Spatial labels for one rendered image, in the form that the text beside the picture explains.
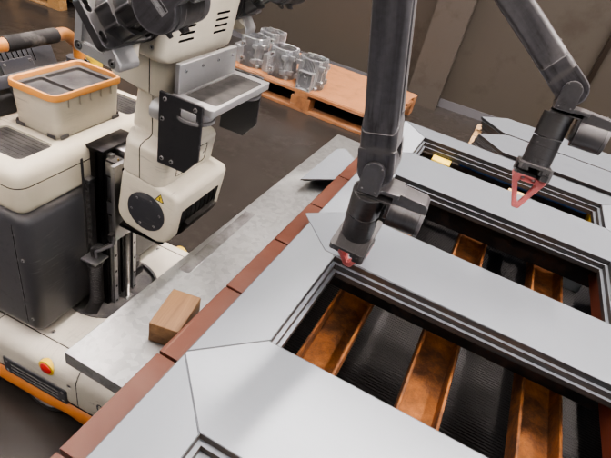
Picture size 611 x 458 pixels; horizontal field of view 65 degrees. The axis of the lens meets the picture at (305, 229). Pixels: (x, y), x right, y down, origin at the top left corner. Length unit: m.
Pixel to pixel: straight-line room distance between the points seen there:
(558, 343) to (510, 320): 0.09
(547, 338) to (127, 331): 0.78
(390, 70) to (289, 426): 0.50
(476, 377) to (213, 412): 0.78
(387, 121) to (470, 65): 4.13
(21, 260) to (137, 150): 0.41
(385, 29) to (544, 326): 0.63
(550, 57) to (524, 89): 3.81
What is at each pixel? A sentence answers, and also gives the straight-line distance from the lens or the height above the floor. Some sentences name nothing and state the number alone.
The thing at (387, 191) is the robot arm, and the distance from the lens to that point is 0.77.
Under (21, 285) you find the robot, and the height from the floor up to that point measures 0.46.
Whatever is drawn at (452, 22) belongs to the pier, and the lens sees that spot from 4.61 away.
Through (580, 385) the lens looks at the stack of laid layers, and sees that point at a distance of 1.00.
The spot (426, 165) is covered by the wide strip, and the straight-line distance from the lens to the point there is 1.44.
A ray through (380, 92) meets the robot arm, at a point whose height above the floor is 1.21.
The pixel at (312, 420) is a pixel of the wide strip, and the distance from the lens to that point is 0.69.
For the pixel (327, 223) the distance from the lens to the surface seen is 1.03.
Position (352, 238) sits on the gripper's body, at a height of 0.95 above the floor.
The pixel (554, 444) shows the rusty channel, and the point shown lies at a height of 0.71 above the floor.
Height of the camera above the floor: 1.42
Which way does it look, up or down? 35 degrees down
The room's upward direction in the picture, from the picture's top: 15 degrees clockwise
